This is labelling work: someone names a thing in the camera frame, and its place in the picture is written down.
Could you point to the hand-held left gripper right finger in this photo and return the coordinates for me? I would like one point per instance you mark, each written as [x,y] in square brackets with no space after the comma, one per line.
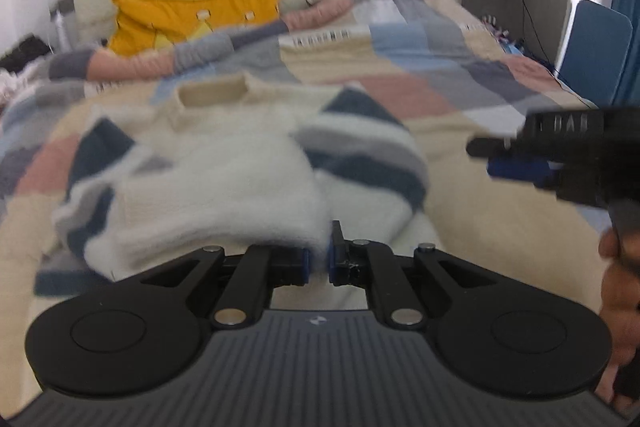
[336,257]

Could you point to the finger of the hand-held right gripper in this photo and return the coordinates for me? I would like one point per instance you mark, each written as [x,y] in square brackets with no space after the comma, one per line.
[525,172]
[500,144]

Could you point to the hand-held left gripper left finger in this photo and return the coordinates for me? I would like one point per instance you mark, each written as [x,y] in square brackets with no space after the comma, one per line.
[299,264]

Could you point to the cream striped sweater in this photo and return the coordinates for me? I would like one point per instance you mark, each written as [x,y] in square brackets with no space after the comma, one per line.
[225,177]

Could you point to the black clothes pile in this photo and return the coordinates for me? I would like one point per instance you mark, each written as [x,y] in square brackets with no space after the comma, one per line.
[22,52]

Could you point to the person's right hand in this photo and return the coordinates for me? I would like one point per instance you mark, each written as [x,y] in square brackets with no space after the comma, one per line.
[622,302]

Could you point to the patchwork checked quilt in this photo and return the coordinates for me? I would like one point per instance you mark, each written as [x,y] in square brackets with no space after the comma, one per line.
[490,217]

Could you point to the blue chair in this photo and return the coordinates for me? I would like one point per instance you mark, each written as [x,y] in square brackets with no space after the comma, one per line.
[629,2]
[590,47]

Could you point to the bedside clutter pile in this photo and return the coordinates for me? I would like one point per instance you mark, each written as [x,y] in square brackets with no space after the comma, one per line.
[497,32]

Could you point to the grey pillow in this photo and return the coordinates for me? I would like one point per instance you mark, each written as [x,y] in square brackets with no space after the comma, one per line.
[300,2]

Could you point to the yellow crown pillow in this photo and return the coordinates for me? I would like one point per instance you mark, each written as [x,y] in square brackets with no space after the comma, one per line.
[165,14]

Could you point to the clear plastic bottle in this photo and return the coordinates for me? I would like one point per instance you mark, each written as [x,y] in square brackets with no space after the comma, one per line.
[62,22]

